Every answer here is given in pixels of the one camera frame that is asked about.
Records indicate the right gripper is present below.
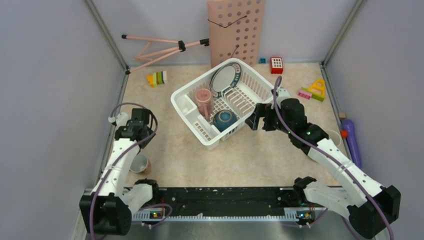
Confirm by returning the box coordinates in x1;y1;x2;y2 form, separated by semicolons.
245;102;293;135

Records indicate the pink mug white inside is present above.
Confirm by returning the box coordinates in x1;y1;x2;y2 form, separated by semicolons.
129;153;152;175

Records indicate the cream cup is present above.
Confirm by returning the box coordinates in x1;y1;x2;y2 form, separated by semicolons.
326;129;342;147

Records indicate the dark bowl beige inside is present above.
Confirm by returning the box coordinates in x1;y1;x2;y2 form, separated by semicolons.
212;109;237;132

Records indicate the white plate green rim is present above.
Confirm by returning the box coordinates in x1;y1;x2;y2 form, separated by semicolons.
211;62;242;98

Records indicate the white plastic dish rack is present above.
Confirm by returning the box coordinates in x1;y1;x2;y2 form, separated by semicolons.
170;58;273;150

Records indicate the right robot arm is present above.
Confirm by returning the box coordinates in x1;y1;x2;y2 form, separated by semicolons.
245;98;401;240

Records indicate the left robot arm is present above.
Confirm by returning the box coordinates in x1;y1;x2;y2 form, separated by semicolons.
79;108;161;238

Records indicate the pink toy brick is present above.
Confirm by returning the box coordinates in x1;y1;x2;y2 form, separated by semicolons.
297;90;313;100

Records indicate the green toy brick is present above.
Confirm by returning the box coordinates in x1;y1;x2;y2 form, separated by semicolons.
300;87;325;102

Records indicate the yellow toy triangle block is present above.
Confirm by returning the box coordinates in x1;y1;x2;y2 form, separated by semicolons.
308;79;326;97

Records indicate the red toy block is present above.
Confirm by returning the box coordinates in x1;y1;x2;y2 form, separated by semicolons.
269;57;284;75

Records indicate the small wooden cube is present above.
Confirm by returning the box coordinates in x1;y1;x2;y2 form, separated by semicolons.
338;112;347;121

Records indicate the striped toy block stack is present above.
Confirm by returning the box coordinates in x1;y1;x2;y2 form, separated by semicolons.
146;71;168;88

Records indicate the small red toy ball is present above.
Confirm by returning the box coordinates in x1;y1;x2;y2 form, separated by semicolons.
340;130;349;139

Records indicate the pink folding tripod stand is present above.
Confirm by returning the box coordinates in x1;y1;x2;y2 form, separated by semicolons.
121;34;210;75

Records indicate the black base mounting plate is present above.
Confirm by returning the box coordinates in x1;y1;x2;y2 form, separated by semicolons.
145;186;320;209

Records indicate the pink pegboard panel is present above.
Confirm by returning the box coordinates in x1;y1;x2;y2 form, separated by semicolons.
207;0;267;67

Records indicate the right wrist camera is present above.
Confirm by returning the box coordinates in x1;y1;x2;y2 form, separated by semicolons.
272;87;291;106

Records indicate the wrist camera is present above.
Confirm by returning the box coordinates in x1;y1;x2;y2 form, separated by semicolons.
108;112;130;127
272;87;291;106

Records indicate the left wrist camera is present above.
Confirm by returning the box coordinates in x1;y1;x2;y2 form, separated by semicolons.
108;112;130;127

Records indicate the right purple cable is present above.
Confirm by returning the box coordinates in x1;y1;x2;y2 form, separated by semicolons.
272;75;396;240

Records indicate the purple cable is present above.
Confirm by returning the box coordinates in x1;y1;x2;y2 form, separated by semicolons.
89;102;174;240
272;75;396;240

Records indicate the purple toy handle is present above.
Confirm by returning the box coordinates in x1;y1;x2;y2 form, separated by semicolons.
341;119;362;169

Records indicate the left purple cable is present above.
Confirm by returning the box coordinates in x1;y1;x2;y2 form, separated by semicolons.
89;102;174;240

